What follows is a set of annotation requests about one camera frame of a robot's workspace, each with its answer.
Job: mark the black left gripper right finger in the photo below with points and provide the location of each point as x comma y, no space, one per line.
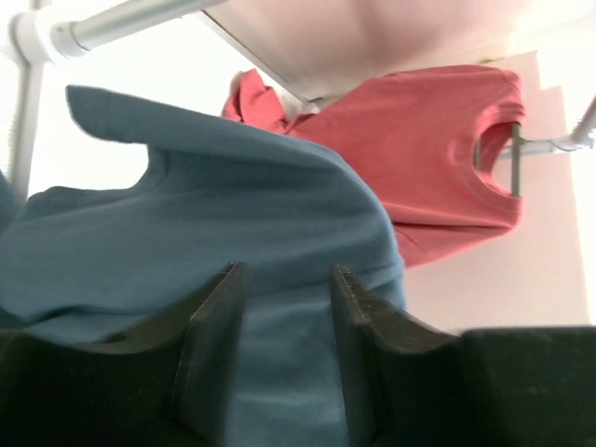
407,384

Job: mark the blue t shirt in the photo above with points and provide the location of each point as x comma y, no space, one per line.
78,265

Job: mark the white rack base foot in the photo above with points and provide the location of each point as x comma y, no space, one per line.
38,37

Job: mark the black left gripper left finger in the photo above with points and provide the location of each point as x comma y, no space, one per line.
164,382

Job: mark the silver rack pole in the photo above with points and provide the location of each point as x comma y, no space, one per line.
125,23

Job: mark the red t shirt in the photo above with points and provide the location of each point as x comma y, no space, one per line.
424,141

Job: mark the silver horizontal rack rail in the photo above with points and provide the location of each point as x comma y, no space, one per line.
581,137

